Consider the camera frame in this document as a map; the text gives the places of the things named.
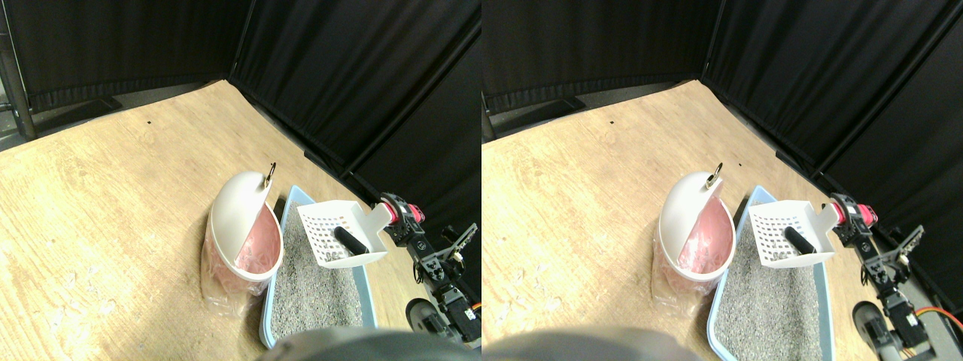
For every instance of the black curtain stand pole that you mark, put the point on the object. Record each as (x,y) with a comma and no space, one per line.
(239,41)
(712,41)

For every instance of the black curtain stand foot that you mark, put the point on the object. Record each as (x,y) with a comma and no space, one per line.
(786,159)
(316,160)
(538,111)
(75,111)

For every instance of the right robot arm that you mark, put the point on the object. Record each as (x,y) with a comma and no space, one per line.
(451,293)
(895,301)

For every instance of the white bin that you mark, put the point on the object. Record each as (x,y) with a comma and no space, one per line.
(685,218)
(233,218)

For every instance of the black lump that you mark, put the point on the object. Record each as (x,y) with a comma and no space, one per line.
(800,241)
(350,241)

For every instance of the grey metal pole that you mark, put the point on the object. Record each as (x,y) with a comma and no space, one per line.
(19,90)

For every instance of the blue litter tray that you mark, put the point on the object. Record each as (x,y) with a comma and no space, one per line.
(760,308)
(316,293)

